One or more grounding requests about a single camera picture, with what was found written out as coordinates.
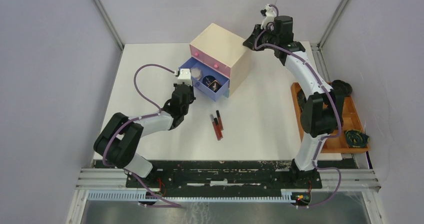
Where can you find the black coiled band top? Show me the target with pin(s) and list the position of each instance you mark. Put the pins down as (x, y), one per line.
(342, 85)

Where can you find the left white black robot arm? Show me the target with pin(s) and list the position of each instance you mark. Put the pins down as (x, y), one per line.
(118, 142)

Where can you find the black square compact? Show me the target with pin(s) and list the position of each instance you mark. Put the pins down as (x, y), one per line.
(214, 85)

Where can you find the pastel wooden drawer chest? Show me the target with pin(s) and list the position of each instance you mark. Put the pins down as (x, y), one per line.
(222, 52)

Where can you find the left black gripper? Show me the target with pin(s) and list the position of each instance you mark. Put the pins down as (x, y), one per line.
(192, 96)

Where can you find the green yellow coiled band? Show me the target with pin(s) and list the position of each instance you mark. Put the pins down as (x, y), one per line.
(356, 139)

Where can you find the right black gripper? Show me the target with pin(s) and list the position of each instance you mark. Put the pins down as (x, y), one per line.
(250, 42)

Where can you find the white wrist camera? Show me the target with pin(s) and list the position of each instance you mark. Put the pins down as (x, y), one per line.
(183, 76)
(269, 13)

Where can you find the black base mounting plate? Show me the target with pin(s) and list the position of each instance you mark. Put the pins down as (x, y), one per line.
(225, 178)

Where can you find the silver red mascara tube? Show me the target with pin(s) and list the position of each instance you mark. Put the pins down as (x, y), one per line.
(212, 123)

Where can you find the round dark blue jar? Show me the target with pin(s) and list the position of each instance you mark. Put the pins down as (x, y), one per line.
(208, 80)

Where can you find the purple drawer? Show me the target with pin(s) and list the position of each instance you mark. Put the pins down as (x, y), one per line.
(224, 81)

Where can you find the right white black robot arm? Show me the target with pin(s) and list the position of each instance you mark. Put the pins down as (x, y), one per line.
(322, 112)

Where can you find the dark red lip gloss tube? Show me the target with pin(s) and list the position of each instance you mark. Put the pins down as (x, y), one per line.
(219, 120)

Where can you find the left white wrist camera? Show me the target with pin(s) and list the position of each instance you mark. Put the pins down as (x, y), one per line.
(183, 76)

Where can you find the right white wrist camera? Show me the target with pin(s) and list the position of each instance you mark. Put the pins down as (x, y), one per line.
(269, 13)

